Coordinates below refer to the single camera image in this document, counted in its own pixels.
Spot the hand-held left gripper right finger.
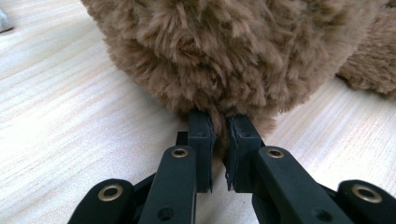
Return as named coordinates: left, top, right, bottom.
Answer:
left=224, top=114, right=265, bottom=194

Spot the brown teddy bear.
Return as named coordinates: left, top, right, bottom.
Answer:
left=79, top=0, right=396, bottom=162

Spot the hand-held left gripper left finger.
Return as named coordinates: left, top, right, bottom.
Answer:
left=176, top=110, right=218, bottom=194

